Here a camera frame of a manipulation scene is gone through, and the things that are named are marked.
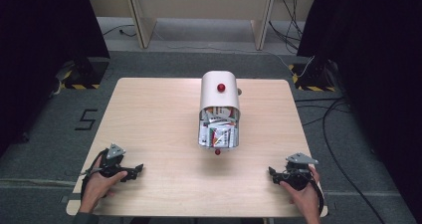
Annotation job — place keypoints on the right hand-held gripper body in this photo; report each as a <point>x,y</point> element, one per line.
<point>297,172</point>

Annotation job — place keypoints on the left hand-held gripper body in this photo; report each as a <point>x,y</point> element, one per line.
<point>111,161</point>

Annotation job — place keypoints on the pile of printed packets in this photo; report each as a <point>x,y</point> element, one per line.
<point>219,129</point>

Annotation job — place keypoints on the white box with red knobs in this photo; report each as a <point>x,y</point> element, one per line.
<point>219,94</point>

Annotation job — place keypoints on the person's right hand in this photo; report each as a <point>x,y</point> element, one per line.
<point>303,197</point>

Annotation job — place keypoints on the person's left hand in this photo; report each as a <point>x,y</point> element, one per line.
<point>98,184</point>

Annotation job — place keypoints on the striped black stand base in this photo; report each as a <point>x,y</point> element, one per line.
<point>84,74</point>
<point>313,79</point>

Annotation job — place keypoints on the black curtain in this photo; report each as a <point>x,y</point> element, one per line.
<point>40,51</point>
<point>381,68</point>

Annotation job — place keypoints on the wooden desk frame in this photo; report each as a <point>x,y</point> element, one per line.
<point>146,28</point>

